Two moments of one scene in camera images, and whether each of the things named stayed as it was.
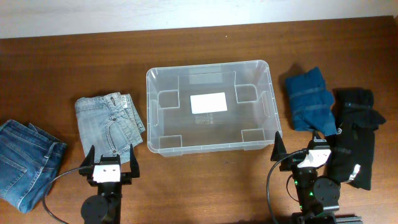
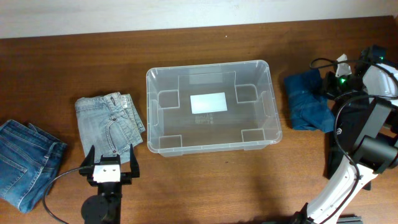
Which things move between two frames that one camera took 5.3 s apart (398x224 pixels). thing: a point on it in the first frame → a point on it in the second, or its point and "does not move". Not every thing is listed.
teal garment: (312, 104) does not move
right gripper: (291, 162) → (334, 89)
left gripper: (127, 177) does not move
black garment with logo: (352, 147) does not move
